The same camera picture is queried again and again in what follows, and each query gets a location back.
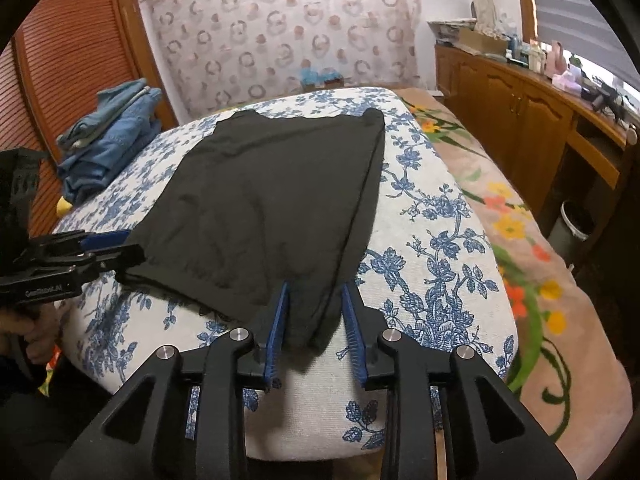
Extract grey striped window blind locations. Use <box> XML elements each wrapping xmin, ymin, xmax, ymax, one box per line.
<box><xmin>526</xmin><ymin>0</ymin><xmax>640</xmax><ymax>78</ymax></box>

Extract wooden louvered wardrobe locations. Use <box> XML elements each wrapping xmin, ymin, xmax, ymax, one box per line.
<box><xmin>0</xmin><ymin>0</ymin><xmax>179</xmax><ymax>233</ymax></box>

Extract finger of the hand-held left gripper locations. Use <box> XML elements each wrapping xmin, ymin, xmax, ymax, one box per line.
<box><xmin>74</xmin><ymin>229</ymin><xmax>132</xmax><ymax>254</ymax></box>
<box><xmin>74</xmin><ymin>243</ymin><xmax>147</xmax><ymax>282</ymax></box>

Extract cardboard box with blue cloth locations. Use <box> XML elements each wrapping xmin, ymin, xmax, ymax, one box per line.
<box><xmin>299</xmin><ymin>67</ymin><xmax>346</xmax><ymax>92</ymax></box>

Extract dark blue folded jeans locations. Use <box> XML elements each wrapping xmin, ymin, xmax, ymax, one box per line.
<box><xmin>59</xmin><ymin>105</ymin><xmax>162</xmax><ymax>206</ymax></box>

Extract pink bottle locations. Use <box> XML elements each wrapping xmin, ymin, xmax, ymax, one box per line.
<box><xmin>547</xmin><ymin>39</ymin><xmax>569</xmax><ymax>76</ymax></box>

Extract light blue folded jeans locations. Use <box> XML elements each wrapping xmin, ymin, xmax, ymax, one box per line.
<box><xmin>96</xmin><ymin>78</ymin><xmax>150</xmax><ymax>108</ymax></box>

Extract blue floral white bed cover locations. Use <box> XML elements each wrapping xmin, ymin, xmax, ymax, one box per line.
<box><xmin>52</xmin><ymin>86</ymin><xmax>519</xmax><ymax>462</ymax></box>

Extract flat cardboard box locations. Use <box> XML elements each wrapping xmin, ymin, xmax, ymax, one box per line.
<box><xmin>457</xmin><ymin>27</ymin><xmax>507</xmax><ymax>56</ymax></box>

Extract pink and white box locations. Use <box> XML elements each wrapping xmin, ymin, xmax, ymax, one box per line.
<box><xmin>553</xmin><ymin>69</ymin><xmax>587</xmax><ymax>92</ymax></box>

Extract circle patterned curtain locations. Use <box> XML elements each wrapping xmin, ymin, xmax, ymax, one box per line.
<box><xmin>141</xmin><ymin>0</ymin><xmax>422</xmax><ymax>117</ymax></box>

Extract wooden cabinet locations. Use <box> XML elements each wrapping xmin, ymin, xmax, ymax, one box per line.
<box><xmin>434</xmin><ymin>42</ymin><xmax>640</xmax><ymax>273</ymax></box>

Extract black tripod gadget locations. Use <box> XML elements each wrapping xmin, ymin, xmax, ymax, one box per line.
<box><xmin>590</xmin><ymin>81</ymin><xmax>621</xmax><ymax>113</ymax></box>

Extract person's dark clothing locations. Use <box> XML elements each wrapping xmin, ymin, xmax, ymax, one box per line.
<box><xmin>0</xmin><ymin>355</ymin><xmax>113</xmax><ymax>480</ymax></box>

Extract group of small bottles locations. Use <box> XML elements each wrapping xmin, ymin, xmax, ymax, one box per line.
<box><xmin>506</xmin><ymin>32</ymin><xmax>547</xmax><ymax>72</ymax></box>

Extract black t-shirt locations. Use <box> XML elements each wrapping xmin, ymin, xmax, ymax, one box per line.
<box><xmin>116</xmin><ymin>109</ymin><xmax>387</xmax><ymax>352</ymax></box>

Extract pink floral blanket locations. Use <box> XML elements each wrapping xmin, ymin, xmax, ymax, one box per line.
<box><xmin>395</xmin><ymin>87</ymin><xmax>634</xmax><ymax>461</ymax></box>

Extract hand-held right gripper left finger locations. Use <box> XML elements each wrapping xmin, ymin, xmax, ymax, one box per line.
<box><xmin>50</xmin><ymin>280</ymin><xmax>294</xmax><ymax>480</ymax></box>

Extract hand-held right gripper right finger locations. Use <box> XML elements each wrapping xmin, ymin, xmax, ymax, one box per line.
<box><xmin>340</xmin><ymin>282</ymin><xmax>577</xmax><ymax>480</ymax></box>

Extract person's left hand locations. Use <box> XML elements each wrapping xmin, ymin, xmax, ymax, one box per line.
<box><xmin>0</xmin><ymin>303</ymin><xmax>62</xmax><ymax>365</ymax></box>

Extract white waste bin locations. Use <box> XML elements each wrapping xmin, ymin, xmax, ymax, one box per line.
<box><xmin>549</xmin><ymin>199</ymin><xmax>597</xmax><ymax>259</ymax></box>

